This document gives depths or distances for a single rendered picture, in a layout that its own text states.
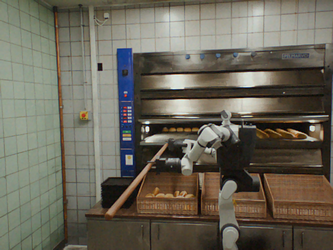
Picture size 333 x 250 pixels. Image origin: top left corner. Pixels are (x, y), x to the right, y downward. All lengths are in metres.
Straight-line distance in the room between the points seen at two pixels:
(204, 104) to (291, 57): 0.94
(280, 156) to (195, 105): 0.98
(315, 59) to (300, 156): 0.95
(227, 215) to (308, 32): 1.90
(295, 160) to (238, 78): 0.99
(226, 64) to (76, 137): 1.78
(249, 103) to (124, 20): 1.54
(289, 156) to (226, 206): 1.16
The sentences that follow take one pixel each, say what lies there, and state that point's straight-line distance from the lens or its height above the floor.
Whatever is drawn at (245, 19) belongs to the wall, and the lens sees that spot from 3.24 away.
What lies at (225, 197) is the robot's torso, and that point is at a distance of 2.28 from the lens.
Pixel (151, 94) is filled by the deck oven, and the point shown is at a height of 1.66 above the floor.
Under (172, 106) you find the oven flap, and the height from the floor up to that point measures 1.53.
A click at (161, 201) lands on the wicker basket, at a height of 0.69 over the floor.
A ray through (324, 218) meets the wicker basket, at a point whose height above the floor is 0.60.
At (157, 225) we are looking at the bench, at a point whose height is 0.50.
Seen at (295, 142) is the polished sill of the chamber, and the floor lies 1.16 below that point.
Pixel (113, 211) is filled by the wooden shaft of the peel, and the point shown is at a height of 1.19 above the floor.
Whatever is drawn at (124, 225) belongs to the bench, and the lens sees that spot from 2.92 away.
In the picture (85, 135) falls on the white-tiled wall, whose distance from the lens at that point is 3.42.
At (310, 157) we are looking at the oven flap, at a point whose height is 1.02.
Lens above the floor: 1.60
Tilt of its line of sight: 5 degrees down
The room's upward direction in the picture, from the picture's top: 1 degrees counter-clockwise
